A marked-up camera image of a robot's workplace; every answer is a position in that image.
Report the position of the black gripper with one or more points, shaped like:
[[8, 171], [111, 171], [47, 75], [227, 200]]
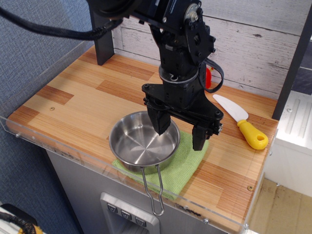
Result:
[[187, 102]]

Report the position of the red capsicum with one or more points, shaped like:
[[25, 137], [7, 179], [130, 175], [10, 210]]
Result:
[[209, 77]]

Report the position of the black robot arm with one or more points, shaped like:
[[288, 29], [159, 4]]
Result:
[[185, 43]]

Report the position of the green cloth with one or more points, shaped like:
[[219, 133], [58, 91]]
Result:
[[176, 175]]

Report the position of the grey cabinet control panel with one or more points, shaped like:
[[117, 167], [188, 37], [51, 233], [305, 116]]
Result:
[[125, 218]]

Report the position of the yellow black object bottom left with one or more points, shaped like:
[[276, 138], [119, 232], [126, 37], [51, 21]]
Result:
[[10, 224]]

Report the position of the steel pan with wire handle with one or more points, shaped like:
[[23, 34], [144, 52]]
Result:
[[139, 148]]

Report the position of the toy knife yellow handle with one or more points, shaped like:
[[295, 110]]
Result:
[[254, 137]]

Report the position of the dark grey left post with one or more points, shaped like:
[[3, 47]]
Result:
[[103, 46]]

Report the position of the dark grey post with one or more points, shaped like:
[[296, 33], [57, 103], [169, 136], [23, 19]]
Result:
[[294, 66], [103, 46]]

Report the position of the dark grey right post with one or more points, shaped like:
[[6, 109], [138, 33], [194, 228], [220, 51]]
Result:
[[294, 66]]

